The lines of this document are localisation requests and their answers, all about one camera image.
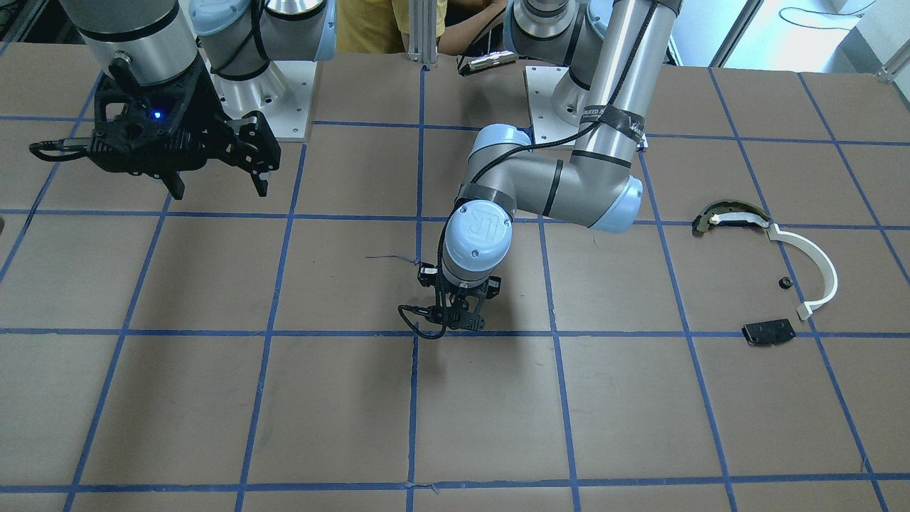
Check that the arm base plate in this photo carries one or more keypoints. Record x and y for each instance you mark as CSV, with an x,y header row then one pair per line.
x,y
556,103
283,93

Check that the black metal brake pad plate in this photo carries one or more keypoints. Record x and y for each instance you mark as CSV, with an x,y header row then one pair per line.
x,y
768,333

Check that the curved brake shoe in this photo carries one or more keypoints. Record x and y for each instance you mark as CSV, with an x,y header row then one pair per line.
x,y
729,213

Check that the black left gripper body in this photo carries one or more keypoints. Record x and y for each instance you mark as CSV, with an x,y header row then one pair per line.
x,y
491,287

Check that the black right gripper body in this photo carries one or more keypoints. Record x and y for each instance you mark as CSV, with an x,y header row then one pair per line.
x,y
201,104

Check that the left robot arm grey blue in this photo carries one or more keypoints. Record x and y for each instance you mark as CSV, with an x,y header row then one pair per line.
x,y
613,52

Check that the man in yellow shirt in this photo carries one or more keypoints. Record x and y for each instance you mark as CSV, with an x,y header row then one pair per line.
x,y
383,27

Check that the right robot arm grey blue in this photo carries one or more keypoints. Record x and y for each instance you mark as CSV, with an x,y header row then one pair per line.
x,y
236,39

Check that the aluminium frame post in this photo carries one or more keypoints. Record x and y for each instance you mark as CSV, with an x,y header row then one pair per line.
x,y
422,45

